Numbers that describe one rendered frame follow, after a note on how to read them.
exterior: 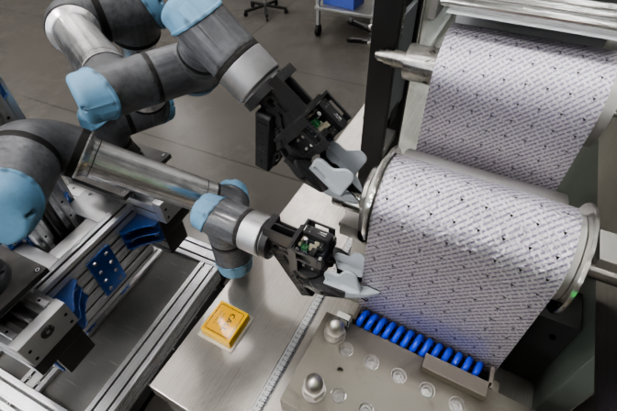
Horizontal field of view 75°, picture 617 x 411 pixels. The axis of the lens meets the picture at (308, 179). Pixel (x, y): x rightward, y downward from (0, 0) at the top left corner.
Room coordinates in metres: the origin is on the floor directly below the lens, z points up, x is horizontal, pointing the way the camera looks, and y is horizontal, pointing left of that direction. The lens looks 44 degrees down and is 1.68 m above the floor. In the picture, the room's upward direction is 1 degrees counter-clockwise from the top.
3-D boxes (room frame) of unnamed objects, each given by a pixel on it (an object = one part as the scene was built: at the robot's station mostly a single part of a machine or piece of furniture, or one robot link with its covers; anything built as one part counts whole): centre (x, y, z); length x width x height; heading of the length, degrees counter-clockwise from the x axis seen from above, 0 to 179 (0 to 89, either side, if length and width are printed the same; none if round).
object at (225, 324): (0.39, 0.17, 0.91); 0.07 x 0.07 x 0.02; 61
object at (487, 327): (0.31, -0.19, 1.11); 0.23 x 0.01 x 0.18; 61
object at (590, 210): (0.30, -0.33, 1.25); 0.15 x 0.01 x 0.15; 151
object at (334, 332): (0.31, -0.04, 1.05); 0.04 x 0.04 x 0.04
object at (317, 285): (0.37, -0.02, 1.09); 0.09 x 0.05 x 0.02; 60
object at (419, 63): (0.65, -0.21, 1.33); 0.06 x 0.06 x 0.06; 61
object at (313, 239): (0.42, 0.02, 1.12); 0.12 x 0.08 x 0.09; 61
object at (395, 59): (0.68, -0.16, 1.33); 0.06 x 0.03 x 0.03; 61
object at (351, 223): (0.47, -0.09, 1.05); 0.06 x 0.05 x 0.31; 61
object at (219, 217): (0.50, 0.16, 1.11); 0.11 x 0.08 x 0.09; 61
